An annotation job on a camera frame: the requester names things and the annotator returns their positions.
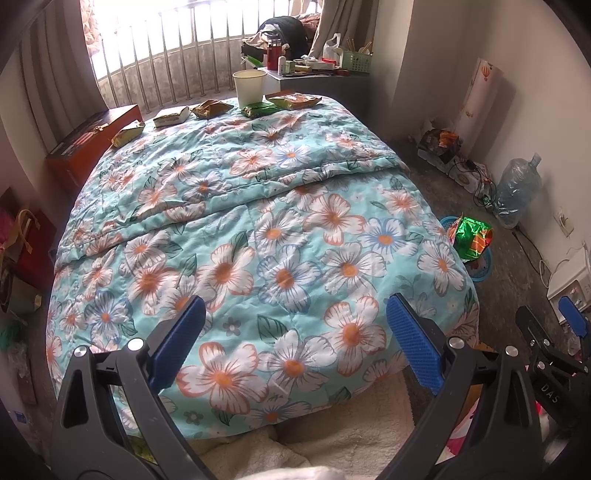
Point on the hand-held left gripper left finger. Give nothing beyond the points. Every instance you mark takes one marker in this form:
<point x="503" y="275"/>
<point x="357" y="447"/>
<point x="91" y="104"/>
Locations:
<point x="178" y="341"/>

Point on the grey cabinet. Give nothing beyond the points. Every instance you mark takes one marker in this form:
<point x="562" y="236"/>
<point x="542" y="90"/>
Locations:
<point x="341" y="87"/>

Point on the red gift bag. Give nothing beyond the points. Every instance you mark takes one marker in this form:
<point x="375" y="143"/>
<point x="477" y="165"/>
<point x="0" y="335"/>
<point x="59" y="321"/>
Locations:
<point x="41" y="240"/>

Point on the dark green snack packet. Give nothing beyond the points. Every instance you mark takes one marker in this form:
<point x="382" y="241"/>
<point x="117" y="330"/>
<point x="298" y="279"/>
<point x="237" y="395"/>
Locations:
<point x="258" y="109"/>

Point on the beige snack packet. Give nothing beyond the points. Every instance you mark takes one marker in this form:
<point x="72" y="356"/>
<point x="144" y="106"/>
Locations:
<point x="171" y="116"/>

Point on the orange black snack packet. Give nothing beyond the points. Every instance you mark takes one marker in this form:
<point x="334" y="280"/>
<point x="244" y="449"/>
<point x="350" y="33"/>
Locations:
<point x="441" y="141"/>

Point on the yellow snack packet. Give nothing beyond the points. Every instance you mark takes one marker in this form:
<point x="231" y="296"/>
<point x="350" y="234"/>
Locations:
<point x="124" y="135"/>

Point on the black bag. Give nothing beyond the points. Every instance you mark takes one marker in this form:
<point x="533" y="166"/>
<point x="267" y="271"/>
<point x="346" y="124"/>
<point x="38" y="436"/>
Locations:
<point x="286" y="30"/>

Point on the green plastic storage basket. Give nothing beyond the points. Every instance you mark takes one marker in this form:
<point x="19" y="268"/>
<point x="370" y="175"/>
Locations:
<point x="355" y="62"/>

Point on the green foil snack packet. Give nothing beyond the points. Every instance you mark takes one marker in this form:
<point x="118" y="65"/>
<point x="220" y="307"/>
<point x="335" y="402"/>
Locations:
<point x="471" y="235"/>

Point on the red thermos bottle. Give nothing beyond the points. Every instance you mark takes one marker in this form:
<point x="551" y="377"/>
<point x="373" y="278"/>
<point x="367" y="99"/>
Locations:
<point x="273" y="53"/>

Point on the metal window railing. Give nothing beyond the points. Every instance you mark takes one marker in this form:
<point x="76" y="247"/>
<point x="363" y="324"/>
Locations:
<point x="184" y="64"/>

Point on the grey right window curtain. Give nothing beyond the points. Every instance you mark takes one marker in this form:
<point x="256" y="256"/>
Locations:
<point x="351" y="23"/>

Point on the floral quilted blanket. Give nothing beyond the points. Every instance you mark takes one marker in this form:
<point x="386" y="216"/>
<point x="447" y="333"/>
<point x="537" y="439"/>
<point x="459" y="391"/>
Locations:
<point x="277" y="230"/>

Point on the person's fleece pants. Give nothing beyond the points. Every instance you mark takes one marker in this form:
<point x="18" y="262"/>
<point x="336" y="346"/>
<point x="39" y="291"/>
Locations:
<point x="323" y="438"/>

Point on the wall socket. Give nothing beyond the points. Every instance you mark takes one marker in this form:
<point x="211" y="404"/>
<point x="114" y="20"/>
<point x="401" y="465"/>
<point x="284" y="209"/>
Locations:
<point x="564" y="224"/>

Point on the grey left window curtain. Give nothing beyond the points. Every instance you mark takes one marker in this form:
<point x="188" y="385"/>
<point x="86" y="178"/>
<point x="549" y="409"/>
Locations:
<point x="51" y="78"/>

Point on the dark red wooden box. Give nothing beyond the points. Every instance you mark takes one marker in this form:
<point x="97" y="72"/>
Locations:
<point x="78" y="147"/>

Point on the person's right forearm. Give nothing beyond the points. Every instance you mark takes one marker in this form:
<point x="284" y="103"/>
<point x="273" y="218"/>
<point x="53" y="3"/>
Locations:
<point x="558" y="445"/>

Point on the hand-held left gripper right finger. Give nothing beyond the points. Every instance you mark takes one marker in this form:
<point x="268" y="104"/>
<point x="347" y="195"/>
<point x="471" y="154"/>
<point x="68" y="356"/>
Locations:
<point x="413" y="344"/>

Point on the yellow-green plush cloth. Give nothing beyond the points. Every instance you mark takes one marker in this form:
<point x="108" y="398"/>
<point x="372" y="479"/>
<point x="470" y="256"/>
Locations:
<point x="138" y="450"/>

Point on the white water dispenser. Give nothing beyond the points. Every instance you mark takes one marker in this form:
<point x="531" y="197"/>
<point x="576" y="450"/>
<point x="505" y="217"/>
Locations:
<point x="568" y="284"/>

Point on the brown snack packet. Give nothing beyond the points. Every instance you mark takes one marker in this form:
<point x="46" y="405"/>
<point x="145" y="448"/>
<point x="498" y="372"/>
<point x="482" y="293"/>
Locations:
<point x="210" y="108"/>

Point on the cream paper cup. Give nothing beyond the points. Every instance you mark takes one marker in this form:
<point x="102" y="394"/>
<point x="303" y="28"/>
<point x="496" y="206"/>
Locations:
<point x="249" y="87"/>

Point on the blue plastic waste basket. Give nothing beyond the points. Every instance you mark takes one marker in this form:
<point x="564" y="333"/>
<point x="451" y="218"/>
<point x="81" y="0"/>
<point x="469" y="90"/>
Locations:
<point x="482" y="272"/>

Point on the grey window curtain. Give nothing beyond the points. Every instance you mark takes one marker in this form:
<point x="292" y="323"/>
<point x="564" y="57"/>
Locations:
<point x="351" y="23"/>
<point x="51" y="78"/>

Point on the white plastic bag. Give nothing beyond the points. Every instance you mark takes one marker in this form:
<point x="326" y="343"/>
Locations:
<point x="331" y="46"/>

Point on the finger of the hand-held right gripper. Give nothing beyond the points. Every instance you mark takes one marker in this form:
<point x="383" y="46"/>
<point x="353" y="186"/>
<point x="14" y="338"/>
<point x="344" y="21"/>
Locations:
<point x="567" y="311"/>
<point x="531" y="325"/>

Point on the crumpled empty water jug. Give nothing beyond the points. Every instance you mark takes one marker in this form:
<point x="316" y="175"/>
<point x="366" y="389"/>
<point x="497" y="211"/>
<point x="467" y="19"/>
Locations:
<point x="512" y="194"/>

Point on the green plastic bag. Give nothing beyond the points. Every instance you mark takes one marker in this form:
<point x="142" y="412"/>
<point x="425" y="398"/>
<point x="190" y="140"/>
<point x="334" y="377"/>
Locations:
<point x="9" y="334"/>

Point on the golden snack packet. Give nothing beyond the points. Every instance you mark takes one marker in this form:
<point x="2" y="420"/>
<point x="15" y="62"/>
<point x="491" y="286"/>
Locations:
<point x="295" y="101"/>

